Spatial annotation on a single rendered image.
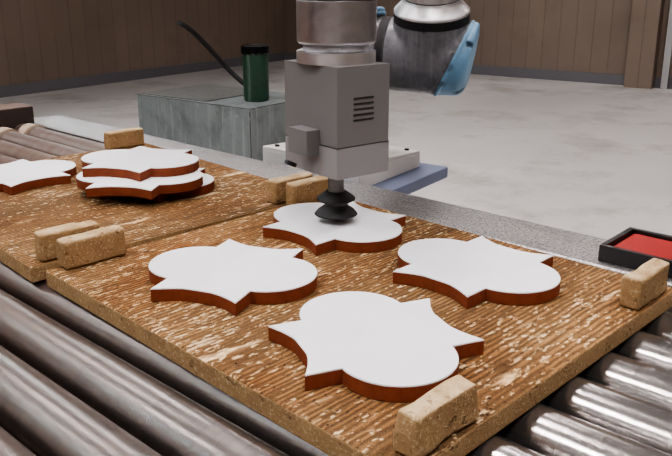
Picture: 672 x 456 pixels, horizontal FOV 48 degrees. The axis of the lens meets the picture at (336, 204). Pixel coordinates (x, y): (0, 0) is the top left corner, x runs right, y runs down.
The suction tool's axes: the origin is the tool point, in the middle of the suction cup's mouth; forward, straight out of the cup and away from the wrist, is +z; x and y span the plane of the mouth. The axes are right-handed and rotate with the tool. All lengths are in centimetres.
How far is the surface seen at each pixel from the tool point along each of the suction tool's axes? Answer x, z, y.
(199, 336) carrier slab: -22.1, 1.9, 12.7
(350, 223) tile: 0.5, 0.8, 1.7
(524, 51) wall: 727, 63, -558
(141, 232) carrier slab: -15.7, 2.0, -11.7
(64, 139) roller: -3, 4, -73
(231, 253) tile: -13.2, 0.8, 1.9
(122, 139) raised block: -1, 1, -50
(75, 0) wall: 262, 1, -814
